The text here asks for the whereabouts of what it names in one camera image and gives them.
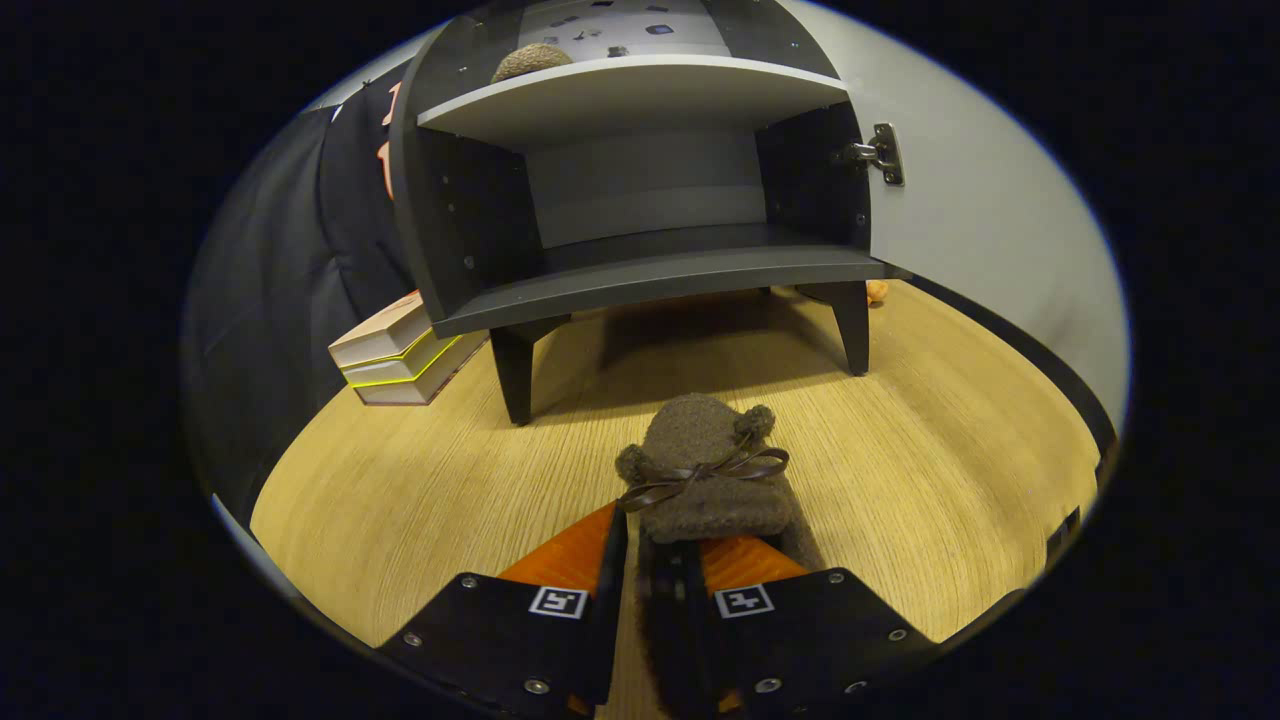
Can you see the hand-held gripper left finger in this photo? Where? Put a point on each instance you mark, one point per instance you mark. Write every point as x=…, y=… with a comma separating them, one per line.
x=610, y=640

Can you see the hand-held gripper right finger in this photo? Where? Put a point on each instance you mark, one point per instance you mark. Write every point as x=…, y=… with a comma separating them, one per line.
x=820, y=640

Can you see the brown fuzzy shoe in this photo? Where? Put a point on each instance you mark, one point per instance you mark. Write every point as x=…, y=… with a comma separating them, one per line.
x=700, y=500
x=530, y=62

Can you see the grey shoe cabinet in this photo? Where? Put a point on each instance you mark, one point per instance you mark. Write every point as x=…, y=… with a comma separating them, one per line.
x=640, y=275

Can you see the yellow edged book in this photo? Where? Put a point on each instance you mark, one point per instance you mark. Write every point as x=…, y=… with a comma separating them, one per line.
x=400, y=368

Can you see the penguin plush toy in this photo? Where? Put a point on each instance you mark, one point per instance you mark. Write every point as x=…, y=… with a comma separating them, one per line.
x=877, y=291

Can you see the black backdrop cloth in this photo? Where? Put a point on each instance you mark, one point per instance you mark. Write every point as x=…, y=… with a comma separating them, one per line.
x=270, y=300

